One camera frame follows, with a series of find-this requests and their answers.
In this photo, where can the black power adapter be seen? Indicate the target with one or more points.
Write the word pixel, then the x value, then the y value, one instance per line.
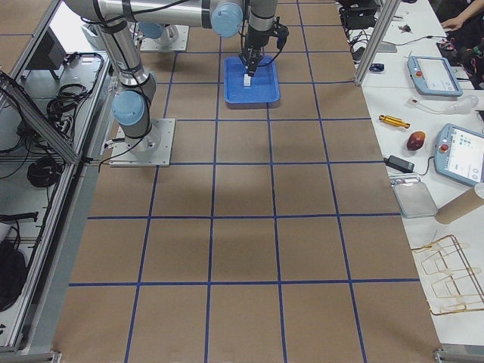
pixel 399 164

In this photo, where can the aluminium frame post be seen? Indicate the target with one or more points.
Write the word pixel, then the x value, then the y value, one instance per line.
pixel 384 20

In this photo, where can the small blue black device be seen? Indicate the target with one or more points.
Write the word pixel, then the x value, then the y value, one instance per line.
pixel 377 68

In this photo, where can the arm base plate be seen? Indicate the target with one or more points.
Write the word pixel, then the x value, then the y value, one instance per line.
pixel 174 38
pixel 154 150

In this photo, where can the gold cylindrical tool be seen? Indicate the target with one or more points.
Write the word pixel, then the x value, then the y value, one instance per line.
pixel 394 121

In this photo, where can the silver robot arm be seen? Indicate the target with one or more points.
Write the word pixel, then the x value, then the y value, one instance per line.
pixel 132 107
pixel 261 15

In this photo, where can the blue plastic tray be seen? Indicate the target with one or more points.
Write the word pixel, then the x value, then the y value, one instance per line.
pixel 264 87

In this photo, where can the teach pendant far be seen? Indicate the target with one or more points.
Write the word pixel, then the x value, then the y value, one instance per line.
pixel 433 76

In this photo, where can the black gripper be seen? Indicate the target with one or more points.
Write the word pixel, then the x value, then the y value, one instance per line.
pixel 255 40

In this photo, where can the teach pendant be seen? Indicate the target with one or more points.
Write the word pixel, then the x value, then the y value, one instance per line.
pixel 459 154
pixel 433 76

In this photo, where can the cardboard tube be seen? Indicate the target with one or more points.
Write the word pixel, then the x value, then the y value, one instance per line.
pixel 460 206

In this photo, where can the metal tin box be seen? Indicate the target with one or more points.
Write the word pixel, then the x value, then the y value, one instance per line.
pixel 413 196

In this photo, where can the teach pendant near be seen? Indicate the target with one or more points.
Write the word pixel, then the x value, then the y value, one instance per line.
pixel 459 154

